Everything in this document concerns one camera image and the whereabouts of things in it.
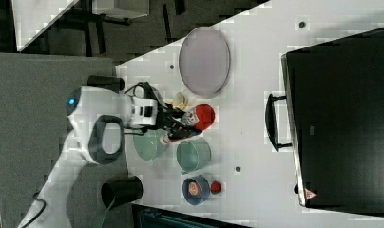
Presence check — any white side table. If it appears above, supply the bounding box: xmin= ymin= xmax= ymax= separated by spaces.
xmin=10 ymin=0 xmax=80 ymax=51

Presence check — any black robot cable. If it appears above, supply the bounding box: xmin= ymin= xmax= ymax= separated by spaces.
xmin=125 ymin=81 xmax=164 ymax=105

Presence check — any black cylinder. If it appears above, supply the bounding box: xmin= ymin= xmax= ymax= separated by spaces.
xmin=86 ymin=75 xmax=125 ymax=92
xmin=101 ymin=176 xmax=144 ymax=208

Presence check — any black oven door handle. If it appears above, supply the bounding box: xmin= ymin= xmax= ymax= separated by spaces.
xmin=265 ymin=94 xmax=292 ymax=152

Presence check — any round grey plate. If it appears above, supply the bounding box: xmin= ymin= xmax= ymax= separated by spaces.
xmin=179 ymin=27 xmax=230 ymax=98

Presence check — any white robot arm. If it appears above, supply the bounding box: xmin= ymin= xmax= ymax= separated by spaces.
xmin=17 ymin=82 xmax=184 ymax=228

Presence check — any green cup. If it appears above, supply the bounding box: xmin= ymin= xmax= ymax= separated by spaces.
xmin=176 ymin=138 xmax=211 ymax=174

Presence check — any black cylinder lower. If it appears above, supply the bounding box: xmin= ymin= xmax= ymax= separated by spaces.
xmin=101 ymin=176 xmax=144 ymax=208

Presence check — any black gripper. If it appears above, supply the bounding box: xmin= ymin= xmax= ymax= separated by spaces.
xmin=156 ymin=104 xmax=184 ymax=137

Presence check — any peeled banana toy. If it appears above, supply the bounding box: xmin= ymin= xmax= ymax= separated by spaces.
xmin=167 ymin=92 xmax=188 ymax=110

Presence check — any black toaster oven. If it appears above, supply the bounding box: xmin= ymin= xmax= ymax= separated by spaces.
xmin=281 ymin=28 xmax=384 ymax=217

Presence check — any red ketchup bottle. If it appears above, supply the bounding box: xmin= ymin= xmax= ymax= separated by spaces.
xmin=163 ymin=104 xmax=216 ymax=144

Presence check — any white box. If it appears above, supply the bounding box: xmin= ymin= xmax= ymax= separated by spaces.
xmin=92 ymin=0 xmax=149 ymax=19

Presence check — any blue bowl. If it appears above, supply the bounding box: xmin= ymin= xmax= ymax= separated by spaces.
xmin=182 ymin=175 xmax=210 ymax=206

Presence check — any black cylinder upper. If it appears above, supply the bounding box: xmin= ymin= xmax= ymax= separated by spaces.
xmin=86 ymin=75 xmax=125 ymax=92

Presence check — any small red toy fruit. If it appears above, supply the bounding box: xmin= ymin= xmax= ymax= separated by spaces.
xmin=210 ymin=181 xmax=221 ymax=194

